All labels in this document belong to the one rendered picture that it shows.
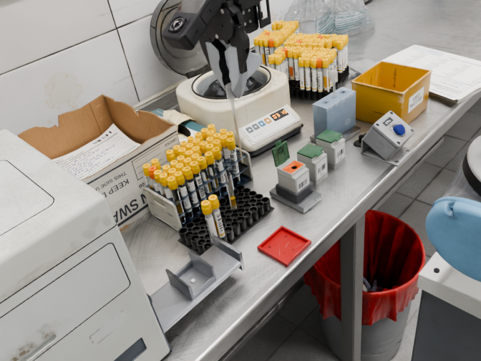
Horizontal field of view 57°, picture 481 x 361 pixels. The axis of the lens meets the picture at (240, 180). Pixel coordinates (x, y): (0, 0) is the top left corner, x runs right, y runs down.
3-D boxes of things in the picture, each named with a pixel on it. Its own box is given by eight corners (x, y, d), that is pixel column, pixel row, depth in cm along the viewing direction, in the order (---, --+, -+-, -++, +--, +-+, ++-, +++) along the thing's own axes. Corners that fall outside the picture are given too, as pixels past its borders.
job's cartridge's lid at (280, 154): (272, 146, 82) (270, 145, 82) (277, 167, 84) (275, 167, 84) (286, 137, 84) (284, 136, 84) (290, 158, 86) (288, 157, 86)
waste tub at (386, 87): (399, 133, 101) (403, 93, 95) (350, 118, 109) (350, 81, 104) (428, 108, 108) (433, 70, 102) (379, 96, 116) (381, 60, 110)
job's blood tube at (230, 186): (235, 218, 85) (227, 177, 79) (231, 215, 86) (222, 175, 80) (240, 215, 86) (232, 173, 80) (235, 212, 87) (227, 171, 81)
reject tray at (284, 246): (287, 267, 74) (286, 263, 74) (257, 249, 78) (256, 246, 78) (311, 243, 77) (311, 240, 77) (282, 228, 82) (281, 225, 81)
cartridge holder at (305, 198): (303, 214, 84) (303, 199, 82) (269, 196, 90) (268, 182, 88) (321, 199, 87) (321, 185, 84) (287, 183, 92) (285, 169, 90)
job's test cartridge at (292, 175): (297, 202, 85) (295, 175, 81) (278, 193, 88) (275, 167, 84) (311, 191, 87) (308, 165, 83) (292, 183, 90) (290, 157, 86)
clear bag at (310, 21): (317, 61, 140) (314, 1, 129) (268, 58, 148) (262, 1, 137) (345, 33, 157) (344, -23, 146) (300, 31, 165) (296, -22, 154)
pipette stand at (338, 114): (333, 150, 100) (332, 110, 94) (309, 140, 104) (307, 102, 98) (360, 131, 104) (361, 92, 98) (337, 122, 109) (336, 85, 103)
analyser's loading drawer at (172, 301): (144, 357, 62) (134, 336, 59) (119, 331, 66) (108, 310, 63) (245, 268, 72) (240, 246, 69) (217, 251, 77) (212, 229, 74)
